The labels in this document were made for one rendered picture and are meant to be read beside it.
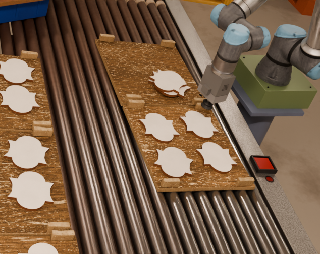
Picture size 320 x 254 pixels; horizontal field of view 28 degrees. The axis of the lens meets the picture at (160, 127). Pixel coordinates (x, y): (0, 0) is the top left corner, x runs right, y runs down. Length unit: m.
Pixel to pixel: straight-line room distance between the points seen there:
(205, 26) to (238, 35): 3.06
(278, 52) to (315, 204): 1.41
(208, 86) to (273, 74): 0.55
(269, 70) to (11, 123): 1.11
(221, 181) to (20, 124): 0.66
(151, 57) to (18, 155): 0.86
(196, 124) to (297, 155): 1.90
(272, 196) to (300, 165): 1.87
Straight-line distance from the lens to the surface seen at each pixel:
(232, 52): 2.05
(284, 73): 2.62
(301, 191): 3.80
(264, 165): 2.22
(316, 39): 2.44
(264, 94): 2.58
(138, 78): 2.38
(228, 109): 2.44
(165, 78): 2.37
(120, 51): 2.51
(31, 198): 1.77
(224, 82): 2.10
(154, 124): 2.16
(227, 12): 2.18
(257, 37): 2.11
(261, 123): 2.72
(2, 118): 2.03
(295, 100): 2.69
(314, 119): 4.51
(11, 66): 2.25
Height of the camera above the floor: 2.20
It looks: 35 degrees down
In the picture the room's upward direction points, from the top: 21 degrees clockwise
